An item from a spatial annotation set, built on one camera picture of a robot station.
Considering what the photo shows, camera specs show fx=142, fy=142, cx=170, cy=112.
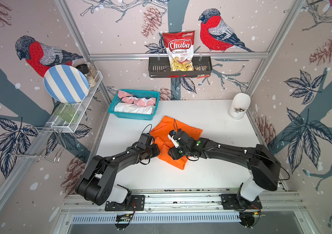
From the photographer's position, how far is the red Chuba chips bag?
81 centimetres

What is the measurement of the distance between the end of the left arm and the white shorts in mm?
315

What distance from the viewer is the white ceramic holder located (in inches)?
40.4

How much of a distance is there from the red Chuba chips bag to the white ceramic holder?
0.43 meters

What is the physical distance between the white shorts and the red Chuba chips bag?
350mm
